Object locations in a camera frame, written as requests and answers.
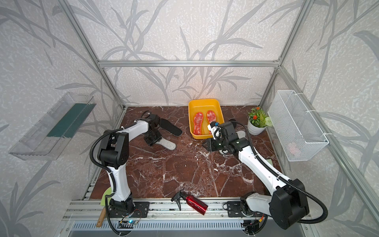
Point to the grey felt insole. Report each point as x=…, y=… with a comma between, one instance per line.
x=166, y=144
x=241, y=134

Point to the clear plastic wall shelf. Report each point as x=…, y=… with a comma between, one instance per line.
x=48, y=138

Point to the wooden handle tool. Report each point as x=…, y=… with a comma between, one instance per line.
x=101, y=218

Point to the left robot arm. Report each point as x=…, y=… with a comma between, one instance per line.
x=111, y=151

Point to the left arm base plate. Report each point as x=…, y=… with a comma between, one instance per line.
x=138, y=209

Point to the red patterned insole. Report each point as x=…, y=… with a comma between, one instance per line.
x=211, y=116
x=197, y=121

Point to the black insole left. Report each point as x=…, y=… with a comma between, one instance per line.
x=168, y=126

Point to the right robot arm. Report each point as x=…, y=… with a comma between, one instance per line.
x=288, y=201

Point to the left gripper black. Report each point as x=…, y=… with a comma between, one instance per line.
x=151, y=143

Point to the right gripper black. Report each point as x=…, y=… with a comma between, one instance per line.
x=209, y=145

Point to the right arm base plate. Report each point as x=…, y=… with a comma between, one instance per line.
x=236, y=209

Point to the yellow plastic storage box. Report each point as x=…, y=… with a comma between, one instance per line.
x=204, y=105

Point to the red spray bottle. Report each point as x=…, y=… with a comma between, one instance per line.
x=191, y=201

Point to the white wire mesh basket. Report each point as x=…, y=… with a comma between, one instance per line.
x=297, y=130

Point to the green insole piece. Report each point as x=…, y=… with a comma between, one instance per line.
x=107, y=192

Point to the potted plant white pot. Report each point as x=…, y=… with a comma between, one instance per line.
x=258, y=120

